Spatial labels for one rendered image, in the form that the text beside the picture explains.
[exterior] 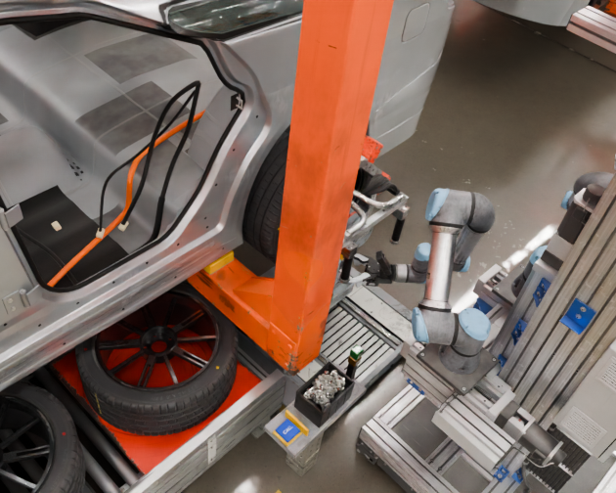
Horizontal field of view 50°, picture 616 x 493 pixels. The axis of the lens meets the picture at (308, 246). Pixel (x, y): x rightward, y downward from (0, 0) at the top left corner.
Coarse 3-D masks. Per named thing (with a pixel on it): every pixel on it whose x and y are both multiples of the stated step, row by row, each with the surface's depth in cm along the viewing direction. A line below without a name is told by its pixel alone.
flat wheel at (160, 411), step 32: (192, 288) 292; (128, 320) 291; (160, 320) 302; (192, 320) 282; (224, 320) 281; (96, 352) 264; (160, 352) 274; (224, 352) 270; (96, 384) 254; (128, 384) 255; (192, 384) 258; (224, 384) 268; (128, 416) 255; (160, 416) 254; (192, 416) 263
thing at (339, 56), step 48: (336, 0) 154; (384, 0) 158; (336, 48) 161; (336, 96) 169; (288, 144) 193; (336, 144) 181; (288, 192) 204; (336, 192) 198; (288, 240) 217; (336, 240) 218; (288, 288) 232; (288, 336) 250
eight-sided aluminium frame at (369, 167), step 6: (360, 162) 268; (366, 162) 272; (366, 168) 276; (372, 168) 280; (378, 168) 287; (366, 174) 292; (372, 174) 283; (366, 180) 294; (366, 186) 296; (372, 198) 298; (360, 204) 304; (366, 204) 302; (366, 210) 303
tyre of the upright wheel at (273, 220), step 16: (288, 128) 268; (272, 160) 263; (256, 176) 264; (272, 176) 261; (256, 192) 265; (272, 192) 260; (256, 208) 266; (272, 208) 261; (256, 224) 269; (272, 224) 263; (256, 240) 275; (272, 240) 269; (272, 256) 278
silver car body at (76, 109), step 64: (0, 0) 162; (64, 0) 174; (128, 0) 183; (192, 0) 197; (256, 0) 212; (448, 0) 291; (0, 64) 311; (64, 64) 309; (128, 64) 311; (192, 64) 319; (256, 64) 220; (384, 64) 282; (0, 128) 308; (64, 128) 291; (128, 128) 281; (192, 128) 283; (256, 128) 244; (384, 128) 317; (0, 192) 269; (64, 192) 283; (128, 192) 265; (192, 192) 250; (0, 256) 188; (64, 256) 258; (128, 256) 236; (192, 256) 256; (0, 320) 203; (64, 320) 224; (0, 384) 218
